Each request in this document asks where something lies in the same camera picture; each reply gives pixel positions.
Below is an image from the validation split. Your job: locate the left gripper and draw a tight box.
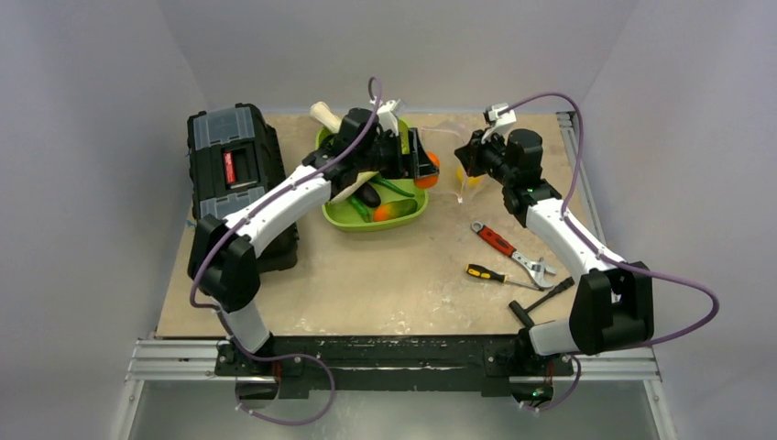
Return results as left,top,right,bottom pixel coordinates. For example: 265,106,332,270
356,127,437,180

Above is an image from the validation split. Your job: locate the orange toy tangerine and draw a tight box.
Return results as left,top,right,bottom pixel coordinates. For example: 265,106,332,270
413,152,440,190

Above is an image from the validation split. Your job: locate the yellow toy pear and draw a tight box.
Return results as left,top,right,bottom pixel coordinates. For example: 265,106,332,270
456,167,484,189

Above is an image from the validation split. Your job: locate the clear zip top bag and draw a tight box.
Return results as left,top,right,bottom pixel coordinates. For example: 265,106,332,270
419,121,497,205

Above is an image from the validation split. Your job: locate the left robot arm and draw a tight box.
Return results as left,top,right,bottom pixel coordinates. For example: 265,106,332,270
189,107,439,375

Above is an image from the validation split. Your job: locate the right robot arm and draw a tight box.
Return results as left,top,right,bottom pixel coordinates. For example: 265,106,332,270
454,129,654,373

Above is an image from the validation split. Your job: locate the toy mango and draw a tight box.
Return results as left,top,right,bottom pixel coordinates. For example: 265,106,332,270
372,199,418,222

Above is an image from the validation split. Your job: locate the green toy chili pepper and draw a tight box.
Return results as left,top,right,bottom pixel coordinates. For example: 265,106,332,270
370,176,415,198

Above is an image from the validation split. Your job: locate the toy celery stalk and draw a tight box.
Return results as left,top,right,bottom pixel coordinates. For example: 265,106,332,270
330,171,378,204

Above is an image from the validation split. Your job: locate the toy eggplant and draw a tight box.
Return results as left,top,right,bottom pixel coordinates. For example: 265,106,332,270
354,183,382,208

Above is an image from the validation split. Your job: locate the green plastic tray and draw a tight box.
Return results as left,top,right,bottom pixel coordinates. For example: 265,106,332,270
315,107,429,232

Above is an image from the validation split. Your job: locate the yellow black screwdriver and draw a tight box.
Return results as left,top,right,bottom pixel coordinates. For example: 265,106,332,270
465,263,543,292

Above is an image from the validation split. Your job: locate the toy leek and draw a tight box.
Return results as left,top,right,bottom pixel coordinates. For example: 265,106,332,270
309,101,342,133

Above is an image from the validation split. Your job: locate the red adjustable wrench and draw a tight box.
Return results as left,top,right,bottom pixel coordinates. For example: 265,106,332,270
471,222,556,289

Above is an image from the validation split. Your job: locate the black hammer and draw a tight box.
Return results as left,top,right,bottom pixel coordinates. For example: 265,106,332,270
509,277,575,328

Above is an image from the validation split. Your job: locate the black toolbox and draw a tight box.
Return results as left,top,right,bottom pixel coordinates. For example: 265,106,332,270
186,103,300,274

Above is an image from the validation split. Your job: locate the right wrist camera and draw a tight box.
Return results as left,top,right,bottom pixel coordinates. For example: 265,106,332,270
480,103,517,143

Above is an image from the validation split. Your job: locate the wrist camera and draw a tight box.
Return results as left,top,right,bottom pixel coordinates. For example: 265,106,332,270
370,98,405,137
480,103,517,143

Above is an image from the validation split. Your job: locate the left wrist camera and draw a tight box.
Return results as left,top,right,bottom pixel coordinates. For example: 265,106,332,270
370,98,405,137

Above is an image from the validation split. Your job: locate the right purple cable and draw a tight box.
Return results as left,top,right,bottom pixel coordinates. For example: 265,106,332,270
491,92,721,414

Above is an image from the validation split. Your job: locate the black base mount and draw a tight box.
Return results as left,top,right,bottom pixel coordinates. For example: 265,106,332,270
214,335,575,402

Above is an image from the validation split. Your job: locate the aluminium frame rail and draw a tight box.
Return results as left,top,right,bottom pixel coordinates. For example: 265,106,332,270
109,111,678,440

